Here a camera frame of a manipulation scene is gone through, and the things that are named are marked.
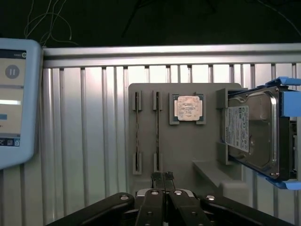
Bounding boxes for blue plastic disk caddy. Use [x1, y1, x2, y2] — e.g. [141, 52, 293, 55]
[226, 76, 301, 190]

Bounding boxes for light blue teach pendant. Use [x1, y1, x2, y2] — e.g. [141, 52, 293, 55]
[0, 38, 44, 170]

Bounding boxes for silver hard disk drive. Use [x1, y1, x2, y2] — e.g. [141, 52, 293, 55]
[222, 85, 295, 182]

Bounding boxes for aluminium table frame rail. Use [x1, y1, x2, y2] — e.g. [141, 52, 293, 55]
[42, 42, 301, 69]

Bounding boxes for thin white wire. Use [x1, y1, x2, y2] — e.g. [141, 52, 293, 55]
[24, 0, 79, 47]

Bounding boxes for RAM stick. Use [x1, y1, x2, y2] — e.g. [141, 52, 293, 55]
[135, 91, 140, 171]
[155, 91, 161, 171]

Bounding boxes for CPU with silver lid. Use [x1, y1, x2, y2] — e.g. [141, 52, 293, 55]
[172, 94, 204, 122]

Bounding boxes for grey parts rack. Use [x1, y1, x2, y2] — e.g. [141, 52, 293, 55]
[128, 82, 250, 203]

